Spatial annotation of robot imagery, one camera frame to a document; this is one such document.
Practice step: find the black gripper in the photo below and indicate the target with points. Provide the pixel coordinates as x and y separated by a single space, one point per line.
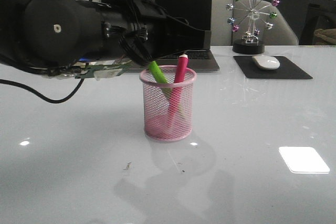
151 34

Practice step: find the pink marker pen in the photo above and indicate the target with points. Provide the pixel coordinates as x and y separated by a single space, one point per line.
180 72

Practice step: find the green marker pen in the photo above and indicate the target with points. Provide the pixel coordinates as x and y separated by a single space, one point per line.
157 73

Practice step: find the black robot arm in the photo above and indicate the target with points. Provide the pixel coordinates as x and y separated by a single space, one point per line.
51 36

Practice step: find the pink mesh pen holder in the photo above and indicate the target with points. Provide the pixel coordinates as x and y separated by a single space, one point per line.
168 106

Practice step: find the grey laptop computer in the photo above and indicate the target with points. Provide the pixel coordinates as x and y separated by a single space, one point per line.
196 13

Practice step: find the grey right armchair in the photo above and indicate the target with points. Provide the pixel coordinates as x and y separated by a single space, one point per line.
281 34

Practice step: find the ferris wheel desk ornament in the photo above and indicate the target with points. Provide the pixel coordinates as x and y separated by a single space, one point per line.
249 24

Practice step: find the white computer mouse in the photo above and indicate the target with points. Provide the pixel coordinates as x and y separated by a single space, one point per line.
266 62

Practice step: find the green circuit board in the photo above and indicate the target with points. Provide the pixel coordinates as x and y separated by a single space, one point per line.
103 71

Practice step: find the black mouse pad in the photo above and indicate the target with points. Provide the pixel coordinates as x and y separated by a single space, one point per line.
287 69

